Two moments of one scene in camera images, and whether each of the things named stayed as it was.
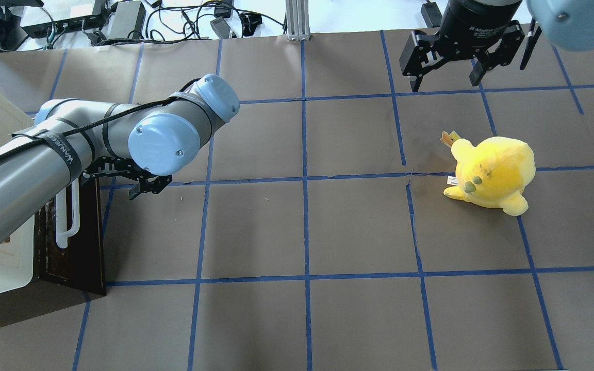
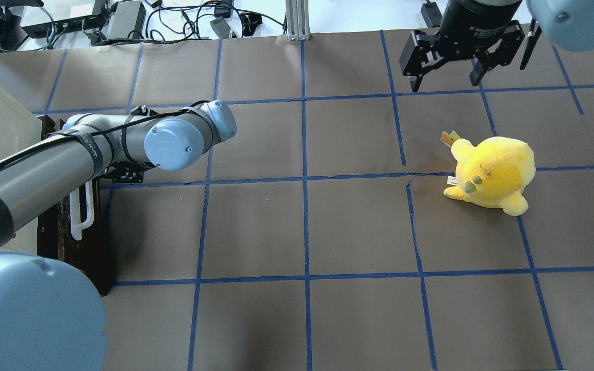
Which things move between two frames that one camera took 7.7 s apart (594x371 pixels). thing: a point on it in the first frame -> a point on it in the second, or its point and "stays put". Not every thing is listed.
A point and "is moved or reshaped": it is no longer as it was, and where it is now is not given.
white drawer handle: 62,234 -> 76,226
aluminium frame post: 297,13 stays put
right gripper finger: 477,73 stays put
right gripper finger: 415,81 stays put
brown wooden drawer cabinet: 69,266 is moved or reshaped
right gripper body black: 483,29 stays put
